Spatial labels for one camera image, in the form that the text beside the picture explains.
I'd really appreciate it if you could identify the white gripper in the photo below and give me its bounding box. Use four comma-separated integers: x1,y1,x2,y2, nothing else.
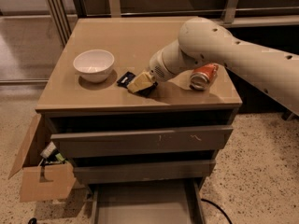
127,49,176,93

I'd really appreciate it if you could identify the dark blue rxbar wrapper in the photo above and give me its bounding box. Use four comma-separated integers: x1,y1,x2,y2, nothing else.
117,72,158,97

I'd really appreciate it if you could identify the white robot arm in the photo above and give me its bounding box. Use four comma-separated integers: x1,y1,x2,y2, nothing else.
128,17,299,115

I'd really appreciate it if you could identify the grey drawer cabinet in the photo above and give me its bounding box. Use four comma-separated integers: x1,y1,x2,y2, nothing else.
35,15,243,224

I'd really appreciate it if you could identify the grey top drawer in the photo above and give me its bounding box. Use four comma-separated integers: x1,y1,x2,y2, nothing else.
51,125,233,158

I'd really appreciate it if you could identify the grey drawer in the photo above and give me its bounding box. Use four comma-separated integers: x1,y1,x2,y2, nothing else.
91,179,206,224
73,160,216,184
51,125,233,158

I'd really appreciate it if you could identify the grey middle drawer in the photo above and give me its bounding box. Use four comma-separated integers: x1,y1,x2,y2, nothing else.
73,160,216,184

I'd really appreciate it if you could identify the grey bottom drawer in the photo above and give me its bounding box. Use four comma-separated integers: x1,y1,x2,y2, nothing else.
91,179,206,224

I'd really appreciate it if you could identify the white ceramic bowl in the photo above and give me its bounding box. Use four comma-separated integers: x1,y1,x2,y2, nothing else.
73,49,115,83

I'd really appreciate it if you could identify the orange soda can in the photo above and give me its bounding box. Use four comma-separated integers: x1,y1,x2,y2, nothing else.
190,63,219,91

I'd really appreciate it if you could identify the green packet in box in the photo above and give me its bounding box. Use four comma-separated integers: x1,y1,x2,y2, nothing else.
55,153,65,163

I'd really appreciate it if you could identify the white packet in box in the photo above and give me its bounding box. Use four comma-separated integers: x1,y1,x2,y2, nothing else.
40,142,57,159

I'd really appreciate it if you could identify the brown cardboard box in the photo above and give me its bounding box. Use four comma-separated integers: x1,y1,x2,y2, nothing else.
8,114,76,203

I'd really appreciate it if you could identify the metal railing frame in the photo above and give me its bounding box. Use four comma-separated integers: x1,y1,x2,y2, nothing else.
46,0,299,43

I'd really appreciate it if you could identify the black floor cable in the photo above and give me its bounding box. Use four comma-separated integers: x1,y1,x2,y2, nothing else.
201,198,234,224

